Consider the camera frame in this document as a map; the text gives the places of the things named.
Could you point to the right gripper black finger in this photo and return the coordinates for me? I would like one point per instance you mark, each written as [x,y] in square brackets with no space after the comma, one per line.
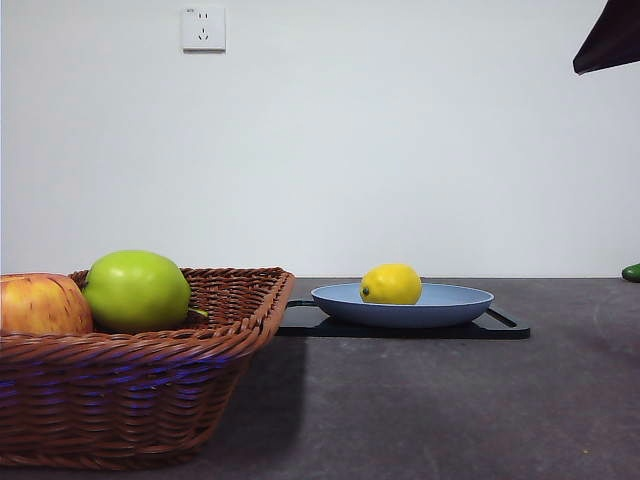
[612,40]

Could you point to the yellow lemon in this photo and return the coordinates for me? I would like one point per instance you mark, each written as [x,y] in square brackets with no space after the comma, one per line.
[392,284]

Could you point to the blue round plate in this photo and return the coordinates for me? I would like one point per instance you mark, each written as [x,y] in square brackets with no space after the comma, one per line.
[400,315]

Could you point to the brown woven wicker basket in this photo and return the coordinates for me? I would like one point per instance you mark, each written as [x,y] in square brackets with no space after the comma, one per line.
[125,390]

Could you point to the dark green vegetable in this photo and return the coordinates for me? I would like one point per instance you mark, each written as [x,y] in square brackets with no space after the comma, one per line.
[632,271]

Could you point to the dark flat tray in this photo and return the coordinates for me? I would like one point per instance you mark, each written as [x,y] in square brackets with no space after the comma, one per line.
[310,330]

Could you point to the green apple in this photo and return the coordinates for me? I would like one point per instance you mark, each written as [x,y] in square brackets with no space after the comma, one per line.
[135,290]

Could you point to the red yellow apple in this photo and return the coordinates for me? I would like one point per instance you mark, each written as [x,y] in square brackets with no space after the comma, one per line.
[40,305]

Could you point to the white wall socket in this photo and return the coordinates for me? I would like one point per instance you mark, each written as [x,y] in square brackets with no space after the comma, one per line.
[203,29]

